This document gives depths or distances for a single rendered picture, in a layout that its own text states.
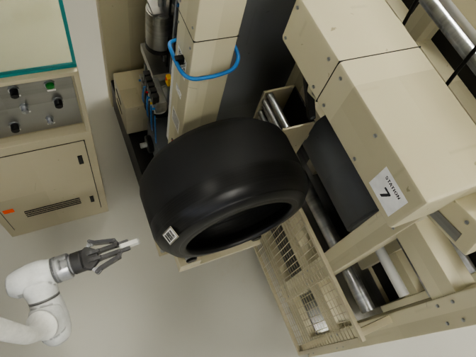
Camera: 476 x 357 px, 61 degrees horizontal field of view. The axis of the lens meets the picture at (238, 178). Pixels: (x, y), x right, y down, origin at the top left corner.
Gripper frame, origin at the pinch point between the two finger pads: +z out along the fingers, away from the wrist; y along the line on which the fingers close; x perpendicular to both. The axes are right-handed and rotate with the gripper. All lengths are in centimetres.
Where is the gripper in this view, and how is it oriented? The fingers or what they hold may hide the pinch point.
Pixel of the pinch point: (129, 244)
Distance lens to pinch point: 149.3
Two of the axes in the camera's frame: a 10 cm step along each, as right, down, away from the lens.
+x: -0.7, 4.2, 9.1
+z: 9.3, -3.1, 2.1
